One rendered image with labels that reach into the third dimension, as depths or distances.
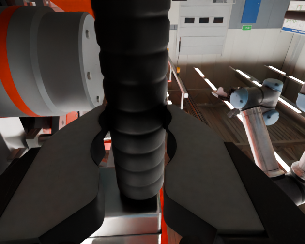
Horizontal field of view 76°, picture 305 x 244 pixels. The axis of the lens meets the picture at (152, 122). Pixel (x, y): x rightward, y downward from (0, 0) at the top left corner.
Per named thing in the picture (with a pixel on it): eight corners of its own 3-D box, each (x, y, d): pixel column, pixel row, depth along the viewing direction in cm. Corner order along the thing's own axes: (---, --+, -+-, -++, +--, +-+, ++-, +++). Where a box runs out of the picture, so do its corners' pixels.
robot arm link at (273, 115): (283, 108, 83) (277, 125, 88) (263, 98, 92) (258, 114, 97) (269, 111, 81) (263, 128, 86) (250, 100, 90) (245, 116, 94)
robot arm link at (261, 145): (257, 211, 78) (223, 95, 85) (279, 203, 81) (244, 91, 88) (283, 219, 67) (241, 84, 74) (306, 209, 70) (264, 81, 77)
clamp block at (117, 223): (29, 221, 13) (51, 258, 16) (162, 214, 14) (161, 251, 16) (56, 166, 17) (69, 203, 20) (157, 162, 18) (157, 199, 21)
